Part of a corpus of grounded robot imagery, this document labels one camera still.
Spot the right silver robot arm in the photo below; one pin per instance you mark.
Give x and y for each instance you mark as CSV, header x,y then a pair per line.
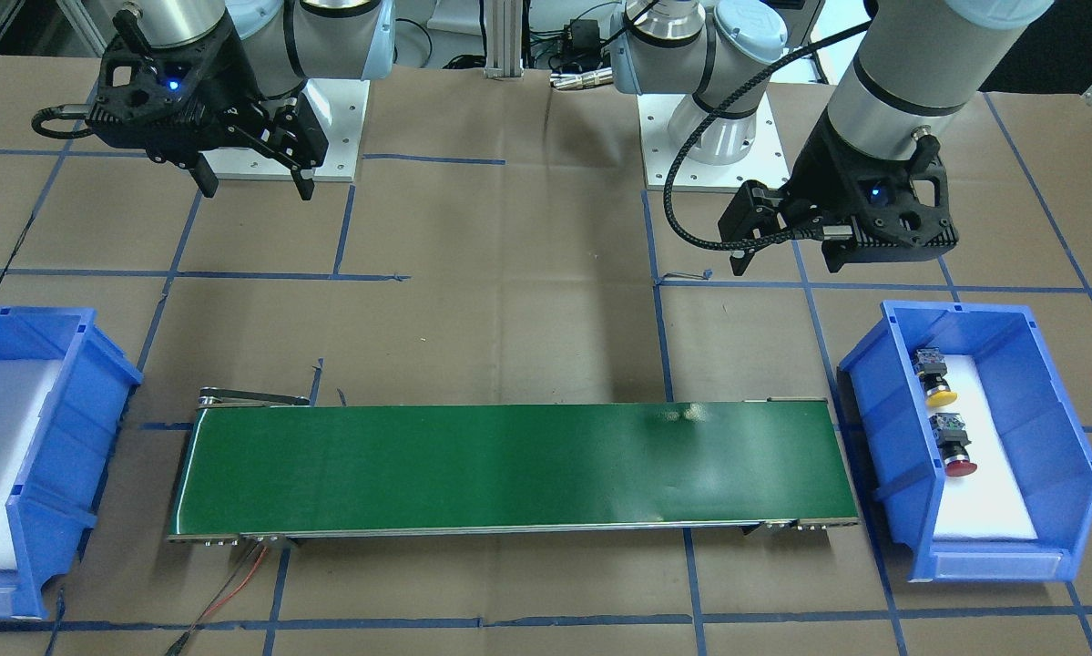
x,y
298,41

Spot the aluminium frame post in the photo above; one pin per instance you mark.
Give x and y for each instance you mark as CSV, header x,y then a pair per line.
x,y
504,33

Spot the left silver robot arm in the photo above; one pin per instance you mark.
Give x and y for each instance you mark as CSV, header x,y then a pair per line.
x,y
918,64

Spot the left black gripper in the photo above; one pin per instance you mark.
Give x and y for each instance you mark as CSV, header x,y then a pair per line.
x,y
821,173

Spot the yellow push button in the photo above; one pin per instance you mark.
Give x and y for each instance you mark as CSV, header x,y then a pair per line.
x,y
930,367

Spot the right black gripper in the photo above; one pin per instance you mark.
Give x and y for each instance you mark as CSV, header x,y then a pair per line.
x,y
228,75

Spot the blue plastic bin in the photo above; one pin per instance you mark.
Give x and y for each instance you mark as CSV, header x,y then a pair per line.
x,y
1044,441
54,501

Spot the red push button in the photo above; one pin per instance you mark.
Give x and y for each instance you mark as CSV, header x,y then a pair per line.
x,y
952,440

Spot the green conveyor belt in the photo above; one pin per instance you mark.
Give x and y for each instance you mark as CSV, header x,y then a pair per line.
x,y
294,471

